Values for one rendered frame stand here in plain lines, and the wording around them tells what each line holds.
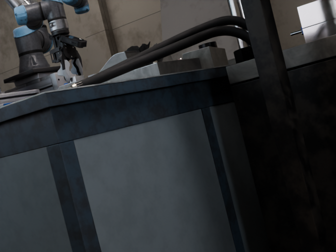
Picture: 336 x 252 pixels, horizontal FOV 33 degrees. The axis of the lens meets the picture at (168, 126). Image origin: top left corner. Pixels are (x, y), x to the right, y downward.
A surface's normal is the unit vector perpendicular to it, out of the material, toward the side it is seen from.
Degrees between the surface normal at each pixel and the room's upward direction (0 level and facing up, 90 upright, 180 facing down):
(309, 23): 90
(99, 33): 90
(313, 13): 90
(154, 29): 90
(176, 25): 72
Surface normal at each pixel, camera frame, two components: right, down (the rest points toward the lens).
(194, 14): -0.62, -0.15
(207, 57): -0.34, 0.10
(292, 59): -0.59, 0.16
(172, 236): 0.77, -0.18
